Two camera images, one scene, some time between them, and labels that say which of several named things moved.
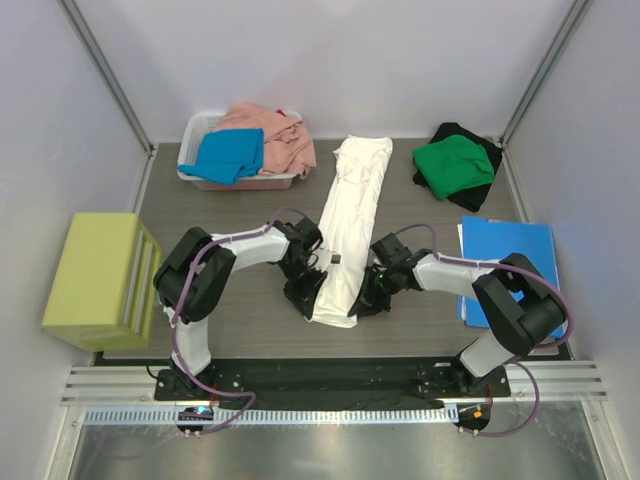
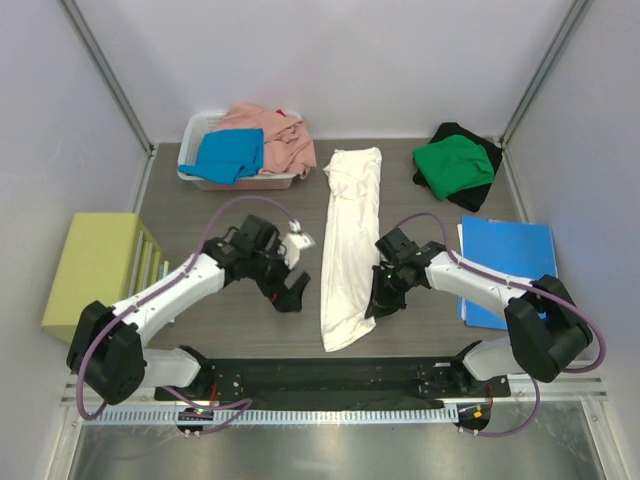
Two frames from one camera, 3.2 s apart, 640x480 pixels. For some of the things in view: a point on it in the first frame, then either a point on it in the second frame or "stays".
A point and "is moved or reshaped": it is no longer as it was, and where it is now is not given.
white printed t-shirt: (359, 180) is moved or reshaped
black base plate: (330, 384) stays
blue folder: (486, 240) stays
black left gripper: (304, 297) -> (282, 297)
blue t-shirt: (227, 155) stays
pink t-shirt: (288, 145) stays
